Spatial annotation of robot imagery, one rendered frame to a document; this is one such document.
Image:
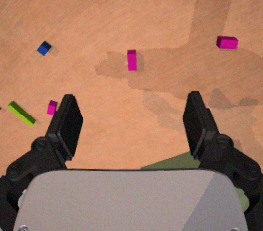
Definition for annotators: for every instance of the small blue block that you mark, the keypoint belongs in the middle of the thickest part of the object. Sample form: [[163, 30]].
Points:
[[44, 48]]

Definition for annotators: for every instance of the magenta rod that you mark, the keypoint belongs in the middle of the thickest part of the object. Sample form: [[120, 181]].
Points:
[[51, 107], [131, 55], [226, 42]]

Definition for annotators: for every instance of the lime green rod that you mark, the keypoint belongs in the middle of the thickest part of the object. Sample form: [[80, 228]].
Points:
[[18, 111]]

